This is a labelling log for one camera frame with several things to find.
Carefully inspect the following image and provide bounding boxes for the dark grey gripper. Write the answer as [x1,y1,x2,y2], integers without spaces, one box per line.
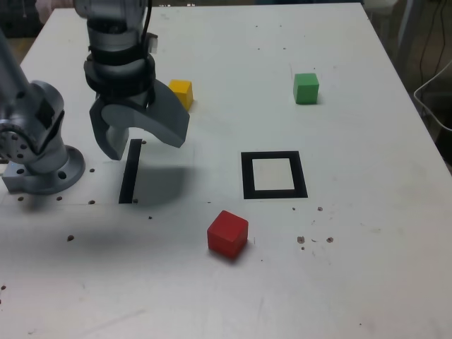
[89,79,191,161]

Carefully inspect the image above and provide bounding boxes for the yellow cube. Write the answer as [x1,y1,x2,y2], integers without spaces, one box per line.
[168,79,194,112]

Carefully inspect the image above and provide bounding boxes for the red cube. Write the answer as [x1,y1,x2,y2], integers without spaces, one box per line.
[206,210,249,260]

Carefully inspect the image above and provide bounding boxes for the green cube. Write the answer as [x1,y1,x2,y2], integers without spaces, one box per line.
[293,72,320,105]

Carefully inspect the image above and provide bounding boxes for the black tape square outline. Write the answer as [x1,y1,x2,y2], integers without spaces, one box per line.
[241,150,309,200]

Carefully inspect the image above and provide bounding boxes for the black tape strip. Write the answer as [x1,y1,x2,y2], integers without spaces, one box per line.
[118,138,143,205]

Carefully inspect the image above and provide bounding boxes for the white stool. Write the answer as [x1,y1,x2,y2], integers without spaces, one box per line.
[363,0,399,40]

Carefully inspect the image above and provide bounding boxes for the white cable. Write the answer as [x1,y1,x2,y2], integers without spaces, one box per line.
[413,59,452,133]

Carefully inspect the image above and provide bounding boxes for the white post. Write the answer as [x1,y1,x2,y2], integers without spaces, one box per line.
[394,0,421,71]

